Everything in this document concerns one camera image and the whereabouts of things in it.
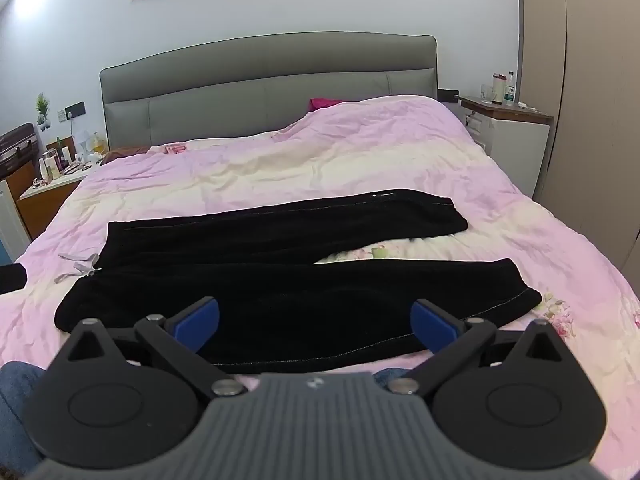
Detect grey padded headboard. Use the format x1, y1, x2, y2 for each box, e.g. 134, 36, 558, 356
99, 35, 440, 150

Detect white nightstand with brown top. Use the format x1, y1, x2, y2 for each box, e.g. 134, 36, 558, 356
457, 94, 555, 172

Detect pink floral blanket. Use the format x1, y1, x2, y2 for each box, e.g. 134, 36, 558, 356
0, 94, 640, 480

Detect black wall outlet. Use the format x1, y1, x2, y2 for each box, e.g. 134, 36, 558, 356
57, 101, 87, 122

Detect cluster of cosmetic bottles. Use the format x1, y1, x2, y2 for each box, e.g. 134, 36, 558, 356
32, 130, 109, 185

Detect wooden nightstand with white top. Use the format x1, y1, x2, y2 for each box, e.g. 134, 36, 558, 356
16, 160, 103, 241

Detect beige wardrobe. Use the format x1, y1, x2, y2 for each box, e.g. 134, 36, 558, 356
517, 0, 640, 273

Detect black pants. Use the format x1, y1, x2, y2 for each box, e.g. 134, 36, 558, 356
54, 189, 543, 375

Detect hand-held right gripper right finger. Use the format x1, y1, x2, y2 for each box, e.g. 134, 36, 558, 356
387, 299, 568, 397

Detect small potted plant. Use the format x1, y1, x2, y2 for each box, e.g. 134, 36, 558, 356
34, 92, 54, 131

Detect brown suitcase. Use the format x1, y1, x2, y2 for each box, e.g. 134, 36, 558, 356
0, 122, 42, 179

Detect brown pillow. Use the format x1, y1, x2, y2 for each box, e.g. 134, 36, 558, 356
99, 145, 152, 165

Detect person's jeans leg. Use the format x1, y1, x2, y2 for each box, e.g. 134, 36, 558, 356
0, 360, 51, 478

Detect black object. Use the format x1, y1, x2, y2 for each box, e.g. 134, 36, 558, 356
0, 264, 27, 295

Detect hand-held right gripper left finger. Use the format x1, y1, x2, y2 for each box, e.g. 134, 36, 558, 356
65, 296, 247, 400

